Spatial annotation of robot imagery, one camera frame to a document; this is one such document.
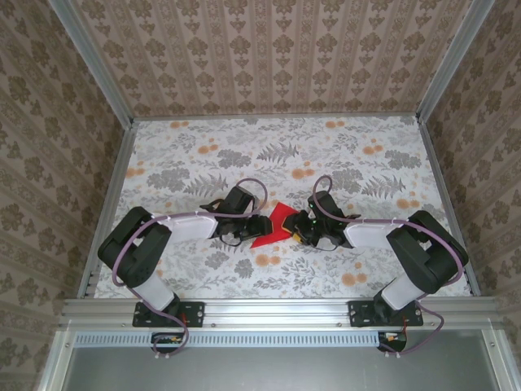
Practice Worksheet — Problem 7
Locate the red square paper sheet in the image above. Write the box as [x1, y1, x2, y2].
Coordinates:
[248, 202, 298, 249]

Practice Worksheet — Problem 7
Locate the aluminium front beam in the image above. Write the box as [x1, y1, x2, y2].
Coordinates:
[59, 296, 504, 329]

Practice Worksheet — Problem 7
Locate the floral tablecloth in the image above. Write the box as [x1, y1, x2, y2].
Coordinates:
[92, 117, 473, 299]

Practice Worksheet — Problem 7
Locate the black controller board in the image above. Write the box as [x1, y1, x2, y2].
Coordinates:
[151, 332, 189, 354]
[377, 332, 409, 352]

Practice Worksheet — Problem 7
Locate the grey metal panel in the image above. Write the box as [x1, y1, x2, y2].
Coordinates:
[60, 345, 500, 391]

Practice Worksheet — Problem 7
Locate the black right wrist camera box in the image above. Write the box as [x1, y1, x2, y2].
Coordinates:
[307, 190, 345, 223]

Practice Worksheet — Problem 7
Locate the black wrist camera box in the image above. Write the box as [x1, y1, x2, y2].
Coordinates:
[225, 186, 261, 215]
[307, 190, 345, 223]

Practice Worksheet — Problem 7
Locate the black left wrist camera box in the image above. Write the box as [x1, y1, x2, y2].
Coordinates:
[225, 186, 261, 215]

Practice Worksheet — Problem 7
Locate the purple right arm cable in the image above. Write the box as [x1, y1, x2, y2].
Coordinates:
[312, 174, 470, 360]

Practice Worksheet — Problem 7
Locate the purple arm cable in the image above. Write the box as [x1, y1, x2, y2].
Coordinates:
[312, 174, 470, 360]
[112, 178, 269, 362]

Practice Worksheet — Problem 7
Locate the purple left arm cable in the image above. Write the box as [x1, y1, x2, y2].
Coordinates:
[112, 178, 269, 362]

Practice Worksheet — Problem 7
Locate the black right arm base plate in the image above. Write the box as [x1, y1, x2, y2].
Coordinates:
[348, 300, 424, 328]

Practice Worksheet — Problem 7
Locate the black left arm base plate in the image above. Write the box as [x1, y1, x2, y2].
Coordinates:
[132, 300, 206, 328]

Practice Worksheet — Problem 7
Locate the white slotted cable duct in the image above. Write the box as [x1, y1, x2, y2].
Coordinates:
[75, 330, 382, 347]

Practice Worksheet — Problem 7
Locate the aluminium back rail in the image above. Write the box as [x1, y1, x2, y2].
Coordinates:
[132, 115, 420, 122]

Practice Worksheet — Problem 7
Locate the aluminium side rail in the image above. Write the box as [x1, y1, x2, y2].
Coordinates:
[77, 120, 138, 299]
[418, 117, 481, 297]

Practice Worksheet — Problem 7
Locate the aluminium frame post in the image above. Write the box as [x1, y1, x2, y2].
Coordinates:
[415, 0, 497, 123]
[48, 0, 135, 127]

